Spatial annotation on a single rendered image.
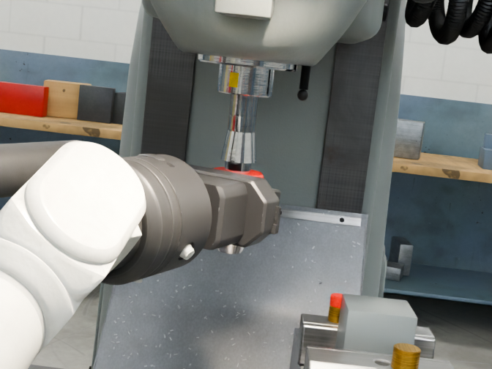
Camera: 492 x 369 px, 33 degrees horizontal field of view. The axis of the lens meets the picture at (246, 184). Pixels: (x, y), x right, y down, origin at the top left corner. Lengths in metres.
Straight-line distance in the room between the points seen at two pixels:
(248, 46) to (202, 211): 0.13
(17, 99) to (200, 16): 3.97
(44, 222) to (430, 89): 4.59
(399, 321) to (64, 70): 4.47
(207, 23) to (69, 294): 0.26
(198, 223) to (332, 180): 0.52
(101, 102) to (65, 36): 0.72
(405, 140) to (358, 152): 3.34
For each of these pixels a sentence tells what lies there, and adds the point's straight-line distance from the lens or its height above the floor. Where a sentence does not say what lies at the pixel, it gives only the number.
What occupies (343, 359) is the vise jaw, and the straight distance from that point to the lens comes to 0.70.
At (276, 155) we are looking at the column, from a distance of 1.09.
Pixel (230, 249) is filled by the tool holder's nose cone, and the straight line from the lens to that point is 0.73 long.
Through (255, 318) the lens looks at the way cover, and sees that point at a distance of 1.06.
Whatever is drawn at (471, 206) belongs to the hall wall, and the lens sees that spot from 5.08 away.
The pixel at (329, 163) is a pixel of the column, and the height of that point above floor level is 1.19.
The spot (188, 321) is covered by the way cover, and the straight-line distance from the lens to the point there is 1.06.
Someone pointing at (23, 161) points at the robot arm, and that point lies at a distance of 0.54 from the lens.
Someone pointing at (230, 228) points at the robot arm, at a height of 1.18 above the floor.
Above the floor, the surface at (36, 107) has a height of 0.93.
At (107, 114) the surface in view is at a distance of 4.51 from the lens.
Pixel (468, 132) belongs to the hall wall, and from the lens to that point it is 5.02.
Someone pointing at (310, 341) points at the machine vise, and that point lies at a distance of 0.78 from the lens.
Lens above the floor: 1.31
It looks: 9 degrees down
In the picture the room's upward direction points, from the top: 6 degrees clockwise
